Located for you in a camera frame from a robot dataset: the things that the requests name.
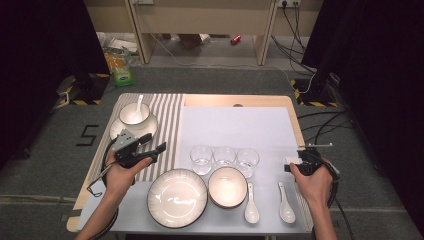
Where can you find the white bowl dark rim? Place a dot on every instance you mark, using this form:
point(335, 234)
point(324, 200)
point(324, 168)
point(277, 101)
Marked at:
point(227, 185)
point(125, 115)
point(228, 207)

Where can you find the cardboard box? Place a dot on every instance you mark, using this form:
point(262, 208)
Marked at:
point(191, 40)

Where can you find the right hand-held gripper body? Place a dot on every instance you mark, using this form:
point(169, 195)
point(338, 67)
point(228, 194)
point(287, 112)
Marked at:
point(310, 163)

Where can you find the black stand base hazard tape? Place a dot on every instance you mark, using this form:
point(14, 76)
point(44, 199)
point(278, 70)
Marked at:
point(313, 91)
point(83, 90)

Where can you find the black curtain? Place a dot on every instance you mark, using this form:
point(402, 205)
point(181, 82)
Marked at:
point(40, 50)
point(383, 66)

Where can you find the beige desk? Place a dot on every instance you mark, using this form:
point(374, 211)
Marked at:
point(200, 16)

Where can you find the white plate dark rim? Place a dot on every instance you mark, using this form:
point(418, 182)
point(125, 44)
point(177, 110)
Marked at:
point(150, 126)
point(176, 200)

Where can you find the person's right hand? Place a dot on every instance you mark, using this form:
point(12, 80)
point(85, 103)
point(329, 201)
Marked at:
point(316, 188)

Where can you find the green packet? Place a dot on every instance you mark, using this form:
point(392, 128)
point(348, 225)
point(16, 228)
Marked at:
point(122, 78)

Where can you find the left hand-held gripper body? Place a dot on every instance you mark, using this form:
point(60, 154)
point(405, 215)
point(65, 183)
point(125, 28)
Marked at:
point(128, 153)

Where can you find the clear drinking glass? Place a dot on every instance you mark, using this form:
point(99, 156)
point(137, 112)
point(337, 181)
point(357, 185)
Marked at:
point(201, 160)
point(247, 161)
point(224, 156)

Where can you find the person's left hand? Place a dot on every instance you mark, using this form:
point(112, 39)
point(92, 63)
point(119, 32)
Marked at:
point(120, 180)

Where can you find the white wall socket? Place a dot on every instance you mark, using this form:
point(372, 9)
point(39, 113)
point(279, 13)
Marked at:
point(288, 2)

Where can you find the striped woven placemat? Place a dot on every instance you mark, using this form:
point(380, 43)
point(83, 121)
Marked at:
point(170, 110)

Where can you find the white table sheet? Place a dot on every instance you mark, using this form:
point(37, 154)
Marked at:
point(233, 126)

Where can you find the small red object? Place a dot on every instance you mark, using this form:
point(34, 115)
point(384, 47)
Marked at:
point(235, 39)

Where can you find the clear plastic bag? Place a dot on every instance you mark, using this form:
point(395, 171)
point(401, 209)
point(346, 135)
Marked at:
point(120, 43)

